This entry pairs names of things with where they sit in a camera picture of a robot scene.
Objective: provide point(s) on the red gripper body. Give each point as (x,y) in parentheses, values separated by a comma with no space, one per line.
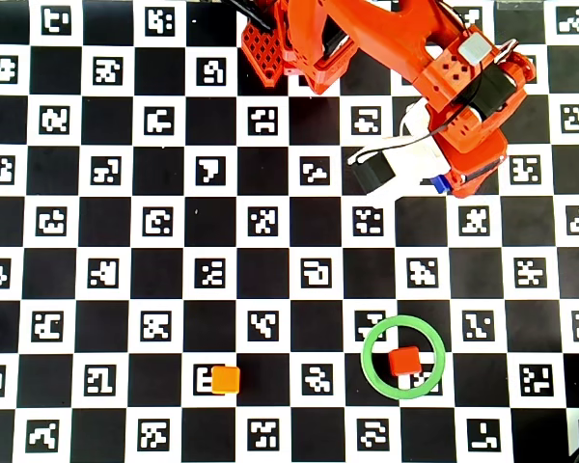
(464,180)

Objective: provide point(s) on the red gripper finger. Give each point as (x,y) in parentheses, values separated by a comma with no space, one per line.
(465,189)

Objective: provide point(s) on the blue cube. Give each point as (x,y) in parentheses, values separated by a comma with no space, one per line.
(439,184)

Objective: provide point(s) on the red cube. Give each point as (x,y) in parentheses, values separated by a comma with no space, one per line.
(404,361)

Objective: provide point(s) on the orange cube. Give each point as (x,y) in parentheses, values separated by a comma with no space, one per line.
(225,380)

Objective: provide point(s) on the red robot arm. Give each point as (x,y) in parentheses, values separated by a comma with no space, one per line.
(381,38)

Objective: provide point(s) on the small grey square module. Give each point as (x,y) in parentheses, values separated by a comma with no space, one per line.
(475,48)

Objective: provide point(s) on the black clamp bar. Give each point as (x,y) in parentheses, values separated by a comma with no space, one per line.
(253,15)

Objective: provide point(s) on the black white marker board mat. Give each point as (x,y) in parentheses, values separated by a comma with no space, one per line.
(125,270)

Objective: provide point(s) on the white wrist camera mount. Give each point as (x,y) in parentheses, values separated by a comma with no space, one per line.
(415,159)

